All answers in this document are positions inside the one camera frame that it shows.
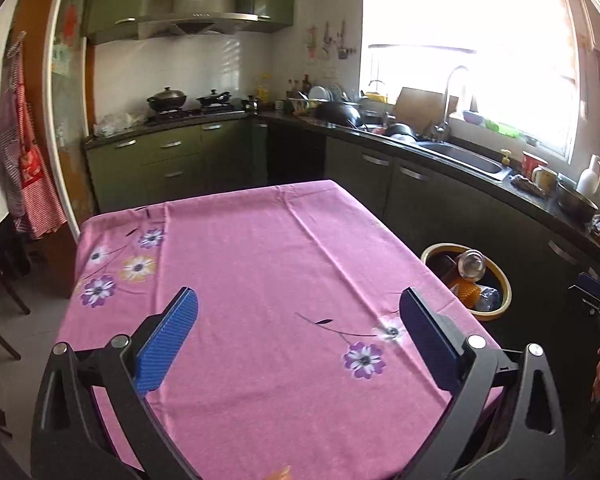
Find red checked apron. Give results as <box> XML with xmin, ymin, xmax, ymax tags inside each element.
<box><xmin>15</xmin><ymin>102</ymin><xmax>67</xmax><ymax>240</ymax></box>

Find metal bowl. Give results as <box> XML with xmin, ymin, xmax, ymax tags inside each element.
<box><xmin>556</xmin><ymin>181</ymin><xmax>600</xmax><ymax>223</ymax></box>

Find yellow rimmed trash bin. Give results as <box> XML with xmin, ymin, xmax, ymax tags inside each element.
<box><xmin>420</xmin><ymin>242</ymin><xmax>512</xmax><ymax>322</ymax></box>

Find steel range hood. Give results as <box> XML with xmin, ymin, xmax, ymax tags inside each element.
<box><xmin>137</xmin><ymin>0</ymin><xmax>258</xmax><ymax>38</ymax></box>

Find purple checked apron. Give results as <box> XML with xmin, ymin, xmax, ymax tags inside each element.
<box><xmin>0</xmin><ymin>40</ymin><xmax>26</xmax><ymax>231</ymax></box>

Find white jug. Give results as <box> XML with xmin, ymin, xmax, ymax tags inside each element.
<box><xmin>576</xmin><ymin>154</ymin><xmax>600</xmax><ymax>198</ymax></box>

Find steel faucet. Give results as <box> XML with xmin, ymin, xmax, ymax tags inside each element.
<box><xmin>432</xmin><ymin>65</ymin><xmax>471</xmax><ymax>143</ymax></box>

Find dark base cabinets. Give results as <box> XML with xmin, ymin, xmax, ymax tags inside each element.
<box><xmin>267</xmin><ymin>122</ymin><xmax>600</xmax><ymax>361</ymax></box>

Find clear plastic cup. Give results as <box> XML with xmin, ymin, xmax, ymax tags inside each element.
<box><xmin>475</xmin><ymin>285</ymin><xmax>503</xmax><ymax>313</ymax></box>

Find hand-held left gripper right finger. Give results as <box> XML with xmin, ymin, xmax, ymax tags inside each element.
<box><xmin>399</xmin><ymin>287</ymin><xmax>568</xmax><ymax>480</ymax></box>

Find steel sink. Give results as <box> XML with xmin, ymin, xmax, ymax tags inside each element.
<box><xmin>417</xmin><ymin>141</ymin><xmax>511</xmax><ymax>181</ymax></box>

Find cream mug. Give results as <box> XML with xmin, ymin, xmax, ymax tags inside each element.
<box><xmin>531</xmin><ymin>166</ymin><xmax>559</xmax><ymax>195</ymax></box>

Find black lidded frying pan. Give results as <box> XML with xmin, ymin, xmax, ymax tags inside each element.
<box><xmin>196</xmin><ymin>89</ymin><xmax>232</xmax><ymax>107</ymax></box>

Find hanging kitchen utensils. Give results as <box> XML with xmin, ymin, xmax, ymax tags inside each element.
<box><xmin>305</xmin><ymin>22</ymin><xmax>358</xmax><ymax>63</ymax></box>

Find large black wok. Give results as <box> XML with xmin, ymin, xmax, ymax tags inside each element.
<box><xmin>312</xmin><ymin>100</ymin><xmax>363</xmax><ymax>128</ymax></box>

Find clear plastic bag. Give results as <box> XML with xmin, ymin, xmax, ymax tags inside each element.
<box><xmin>92</xmin><ymin>111</ymin><xmax>146</xmax><ymax>137</ymax></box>

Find black lidded wok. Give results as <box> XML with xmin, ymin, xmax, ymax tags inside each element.
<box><xmin>146</xmin><ymin>86</ymin><xmax>187</xmax><ymax>113</ymax></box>

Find red mug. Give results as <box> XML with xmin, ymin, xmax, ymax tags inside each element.
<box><xmin>521</xmin><ymin>151</ymin><xmax>549</xmax><ymax>181</ymax></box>

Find gas stove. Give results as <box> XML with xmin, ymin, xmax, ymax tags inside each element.
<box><xmin>145</xmin><ymin>105</ymin><xmax>246</xmax><ymax>126</ymax></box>

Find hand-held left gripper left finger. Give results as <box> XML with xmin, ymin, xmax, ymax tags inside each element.
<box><xmin>30</xmin><ymin>287</ymin><xmax>201</xmax><ymax>480</ymax></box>

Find black pot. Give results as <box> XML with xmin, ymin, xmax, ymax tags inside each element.
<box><xmin>384</xmin><ymin>122</ymin><xmax>418</xmax><ymax>142</ymax></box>

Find pink floral tablecloth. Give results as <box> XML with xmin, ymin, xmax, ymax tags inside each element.
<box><xmin>59</xmin><ymin>179</ymin><xmax>506</xmax><ymax>480</ymax></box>

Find green base cabinets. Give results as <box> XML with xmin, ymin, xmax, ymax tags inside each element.
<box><xmin>85</xmin><ymin>117</ymin><xmax>268</xmax><ymax>213</ymax></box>

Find wooden cutting board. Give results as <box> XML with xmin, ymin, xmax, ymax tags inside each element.
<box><xmin>392</xmin><ymin>86</ymin><xmax>446</xmax><ymax>128</ymax></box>

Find sliding glass door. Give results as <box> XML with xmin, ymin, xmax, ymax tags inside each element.
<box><xmin>45</xmin><ymin>0</ymin><xmax>98</xmax><ymax>241</ymax></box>

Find brown dish cloth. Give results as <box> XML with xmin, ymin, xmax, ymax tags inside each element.
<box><xmin>510</xmin><ymin>175</ymin><xmax>546</xmax><ymax>195</ymax></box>

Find dish rack with plates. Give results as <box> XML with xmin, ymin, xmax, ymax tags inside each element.
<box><xmin>287</xmin><ymin>85</ymin><xmax>351</xmax><ymax>113</ymax></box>

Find kitchen window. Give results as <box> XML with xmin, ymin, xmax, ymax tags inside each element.
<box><xmin>360</xmin><ymin>0</ymin><xmax>581</xmax><ymax>161</ymax></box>

